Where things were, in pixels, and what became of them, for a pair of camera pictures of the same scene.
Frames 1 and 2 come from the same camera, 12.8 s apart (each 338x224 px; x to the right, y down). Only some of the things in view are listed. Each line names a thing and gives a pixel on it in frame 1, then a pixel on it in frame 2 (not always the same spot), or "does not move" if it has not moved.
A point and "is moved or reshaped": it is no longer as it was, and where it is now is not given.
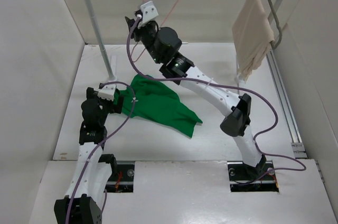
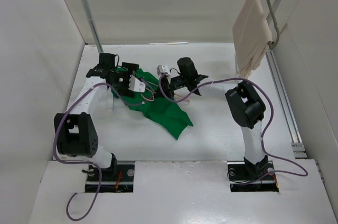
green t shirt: x=158 y=102 is moved or reshaped
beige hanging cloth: x=254 y=35 does not move
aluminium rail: x=297 y=144 does not move
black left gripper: x=113 y=108 to x=132 y=70
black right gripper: x=136 y=31 to x=167 y=86
